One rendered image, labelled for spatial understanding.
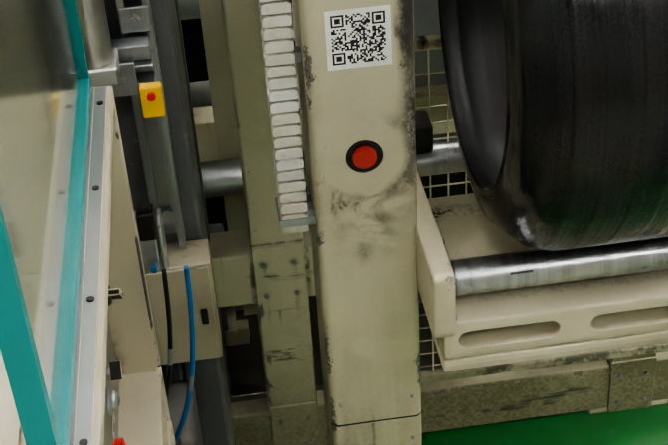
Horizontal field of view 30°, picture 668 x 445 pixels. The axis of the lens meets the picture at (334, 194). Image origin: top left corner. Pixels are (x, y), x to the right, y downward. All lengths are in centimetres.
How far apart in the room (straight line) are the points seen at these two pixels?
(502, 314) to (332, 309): 23
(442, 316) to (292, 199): 23
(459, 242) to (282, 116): 42
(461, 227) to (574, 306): 30
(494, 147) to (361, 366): 36
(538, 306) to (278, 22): 49
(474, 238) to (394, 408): 27
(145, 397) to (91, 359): 52
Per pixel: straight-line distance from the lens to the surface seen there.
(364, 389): 174
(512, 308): 158
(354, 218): 156
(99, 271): 102
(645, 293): 162
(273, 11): 142
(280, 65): 145
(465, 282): 155
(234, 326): 266
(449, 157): 178
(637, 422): 270
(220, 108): 233
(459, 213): 186
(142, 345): 145
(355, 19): 142
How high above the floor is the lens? 186
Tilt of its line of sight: 34 degrees down
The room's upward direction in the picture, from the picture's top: 4 degrees counter-clockwise
